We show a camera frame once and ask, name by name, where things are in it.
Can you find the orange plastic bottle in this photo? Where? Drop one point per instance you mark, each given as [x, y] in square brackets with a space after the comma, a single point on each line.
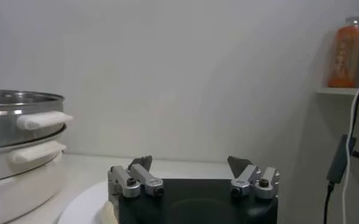
[345, 54]

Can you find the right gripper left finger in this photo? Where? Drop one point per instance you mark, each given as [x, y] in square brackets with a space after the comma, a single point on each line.
[142, 175]

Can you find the dark grey power adapter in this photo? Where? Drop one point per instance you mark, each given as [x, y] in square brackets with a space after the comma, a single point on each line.
[339, 161]

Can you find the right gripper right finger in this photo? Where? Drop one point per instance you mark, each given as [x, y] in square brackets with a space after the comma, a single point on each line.
[246, 176]

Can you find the white round plate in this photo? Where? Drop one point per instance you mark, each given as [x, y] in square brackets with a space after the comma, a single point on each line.
[81, 207]

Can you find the white electric cooker pot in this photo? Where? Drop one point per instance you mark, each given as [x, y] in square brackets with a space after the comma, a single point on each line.
[20, 194]

